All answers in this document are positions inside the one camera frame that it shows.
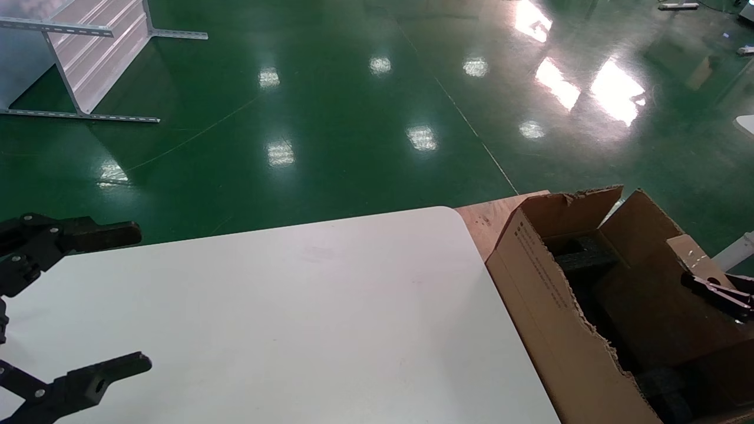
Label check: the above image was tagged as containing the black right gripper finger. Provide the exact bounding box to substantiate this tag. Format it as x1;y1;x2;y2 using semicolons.
682;271;754;323

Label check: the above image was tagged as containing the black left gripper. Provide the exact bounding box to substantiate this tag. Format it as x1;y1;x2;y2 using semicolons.
0;213;153;424

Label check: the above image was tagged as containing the big brown cardboard box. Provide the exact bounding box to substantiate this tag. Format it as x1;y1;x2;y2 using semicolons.
486;185;754;424

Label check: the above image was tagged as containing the black foam block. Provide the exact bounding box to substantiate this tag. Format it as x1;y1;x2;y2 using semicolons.
554;233;620;273
636;365;707;424

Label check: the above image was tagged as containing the white metal frame partition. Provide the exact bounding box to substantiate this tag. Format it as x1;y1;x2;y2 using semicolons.
0;0;209;124

